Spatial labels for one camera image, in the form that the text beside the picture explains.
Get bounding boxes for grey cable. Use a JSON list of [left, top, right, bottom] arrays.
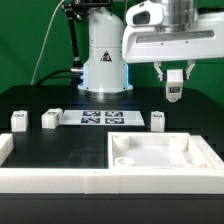
[[30, 0, 66, 86]]

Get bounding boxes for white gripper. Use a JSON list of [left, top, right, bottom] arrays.
[[122, 14, 224, 81]]

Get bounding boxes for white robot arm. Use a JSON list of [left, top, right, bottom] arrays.
[[81, 0, 224, 99]]

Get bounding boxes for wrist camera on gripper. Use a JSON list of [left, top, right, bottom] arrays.
[[126, 0, 164, 27]]

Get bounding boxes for white square tabletop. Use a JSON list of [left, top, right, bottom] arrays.
[[108, 132, 214, 169]]

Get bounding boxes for white U-shaped fence wall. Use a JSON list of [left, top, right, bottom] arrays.
[[0, 134, 224, 194]]

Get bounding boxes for white sheet with AprilTags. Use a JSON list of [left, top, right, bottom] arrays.
[[60, 110, 144, 126]]

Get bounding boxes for black cable bundle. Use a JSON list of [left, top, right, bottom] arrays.
[[34, 68, 84, 87]]

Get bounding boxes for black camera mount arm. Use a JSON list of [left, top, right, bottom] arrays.
[[61, 0, 113, 68]]

